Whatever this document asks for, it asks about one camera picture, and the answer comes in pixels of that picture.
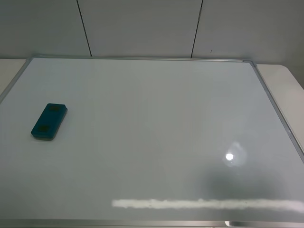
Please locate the teal whiteboard eraser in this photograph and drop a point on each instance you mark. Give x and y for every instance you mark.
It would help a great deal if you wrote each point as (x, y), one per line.
(49, 122)

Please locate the white whiteboard with aluminium frame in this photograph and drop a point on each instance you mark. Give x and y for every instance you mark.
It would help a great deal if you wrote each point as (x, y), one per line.
(148, 143)

